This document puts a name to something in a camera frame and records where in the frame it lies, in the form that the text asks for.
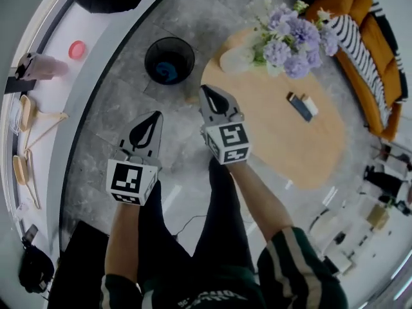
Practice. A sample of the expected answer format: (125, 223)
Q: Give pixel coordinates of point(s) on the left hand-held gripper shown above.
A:
(125, 179)

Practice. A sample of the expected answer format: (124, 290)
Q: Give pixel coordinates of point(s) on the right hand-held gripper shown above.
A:
(231, 137)

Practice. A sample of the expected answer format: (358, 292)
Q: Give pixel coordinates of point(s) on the blue cloth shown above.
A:
(167, 72)

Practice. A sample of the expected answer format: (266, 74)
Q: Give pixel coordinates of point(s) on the dark remote control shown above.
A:
(299, 109)

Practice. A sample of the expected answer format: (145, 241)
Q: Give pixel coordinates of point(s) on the black waste bin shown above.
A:
(154, 53)

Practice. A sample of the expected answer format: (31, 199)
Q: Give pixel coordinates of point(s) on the small white box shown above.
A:
(311, 105)

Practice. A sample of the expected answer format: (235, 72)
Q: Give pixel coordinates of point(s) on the person's left forearm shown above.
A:
(124, 237)

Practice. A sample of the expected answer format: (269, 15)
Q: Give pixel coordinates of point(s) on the person's right forearm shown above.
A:
(257, 198)

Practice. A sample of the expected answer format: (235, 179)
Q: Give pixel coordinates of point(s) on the wooden coffee table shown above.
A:
(283, 146)

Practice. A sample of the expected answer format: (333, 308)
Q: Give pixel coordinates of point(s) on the white flower vase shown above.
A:
(233, 60)

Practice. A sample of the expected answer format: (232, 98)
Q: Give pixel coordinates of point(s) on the purple flower bouquet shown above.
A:
(296, 37)

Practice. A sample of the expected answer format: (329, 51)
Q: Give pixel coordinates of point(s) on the small pink round dish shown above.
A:
(78, 50)

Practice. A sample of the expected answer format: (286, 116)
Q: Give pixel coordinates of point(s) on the person's black trousers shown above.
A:
(219, 220)

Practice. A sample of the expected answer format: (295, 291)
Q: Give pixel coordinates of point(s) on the pink tumbler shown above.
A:
(42, 67)

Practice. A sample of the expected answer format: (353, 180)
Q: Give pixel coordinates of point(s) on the white face mask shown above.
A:
(14, 117)

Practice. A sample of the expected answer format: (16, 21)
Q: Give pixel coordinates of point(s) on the black glass cabinet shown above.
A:
(80, 262)

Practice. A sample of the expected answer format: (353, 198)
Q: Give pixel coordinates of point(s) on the black phone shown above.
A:
(30, 233)

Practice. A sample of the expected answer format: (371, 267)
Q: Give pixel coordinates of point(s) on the black and white striped blanket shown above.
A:
(354, 37)

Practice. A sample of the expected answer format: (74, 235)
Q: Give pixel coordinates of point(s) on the small black bag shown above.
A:
(33, 266)

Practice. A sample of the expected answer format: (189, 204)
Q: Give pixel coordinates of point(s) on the orange sofa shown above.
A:
(376, 34)

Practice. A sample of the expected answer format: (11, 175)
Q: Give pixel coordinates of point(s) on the person's green sweatshirt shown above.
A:
(296, 275)

